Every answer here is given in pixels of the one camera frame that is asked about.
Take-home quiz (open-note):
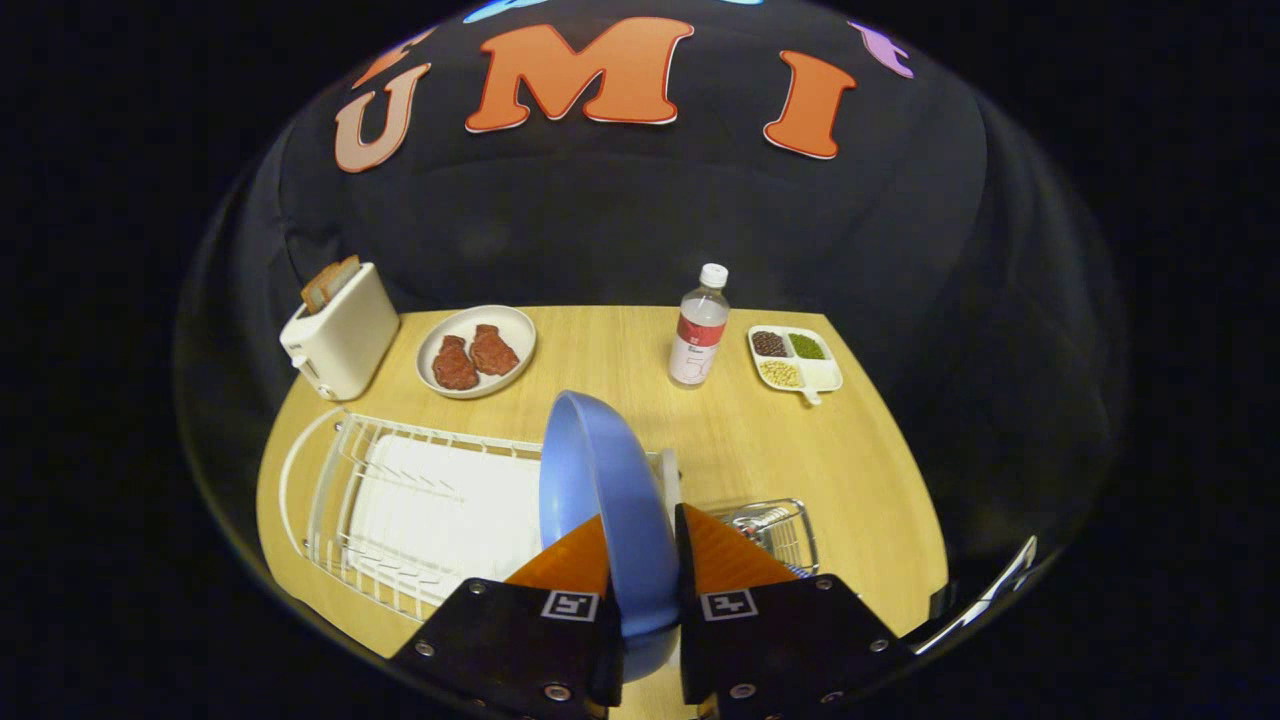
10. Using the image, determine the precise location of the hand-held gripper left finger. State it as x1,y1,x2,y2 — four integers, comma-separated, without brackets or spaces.
388,515,626,720

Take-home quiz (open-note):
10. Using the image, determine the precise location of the red meat piece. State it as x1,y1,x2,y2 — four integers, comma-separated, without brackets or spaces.
432,335,480,391
469,324,521,377

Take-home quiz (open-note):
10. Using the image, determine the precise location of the clear bottle red label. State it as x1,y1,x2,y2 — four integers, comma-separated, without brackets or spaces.
668,263,730,388

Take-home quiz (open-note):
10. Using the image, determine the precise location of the blue plate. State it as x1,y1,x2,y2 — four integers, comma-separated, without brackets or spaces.
539,390,683,684

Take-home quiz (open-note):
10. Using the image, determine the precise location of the white round plate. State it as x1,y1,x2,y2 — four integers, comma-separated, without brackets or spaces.
415,304,538,400

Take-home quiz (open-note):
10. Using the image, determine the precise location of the black backdrop cloth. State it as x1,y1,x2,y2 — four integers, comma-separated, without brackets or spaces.
175,0,1131,641

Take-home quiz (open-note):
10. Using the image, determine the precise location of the white divided dish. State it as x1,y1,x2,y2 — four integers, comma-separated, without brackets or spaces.
747,324,844,407

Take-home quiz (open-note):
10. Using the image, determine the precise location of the white toaster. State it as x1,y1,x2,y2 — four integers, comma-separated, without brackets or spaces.
279,262,401,403

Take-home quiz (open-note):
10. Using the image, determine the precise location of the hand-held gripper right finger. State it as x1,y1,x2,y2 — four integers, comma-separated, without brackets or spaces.
675,503,913,720

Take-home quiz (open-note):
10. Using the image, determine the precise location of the metal wire basket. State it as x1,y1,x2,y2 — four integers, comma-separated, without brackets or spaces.
715,498,820,579

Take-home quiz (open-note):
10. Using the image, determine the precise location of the white wire dish rack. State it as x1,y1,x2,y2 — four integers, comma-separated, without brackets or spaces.
278,405,683,623

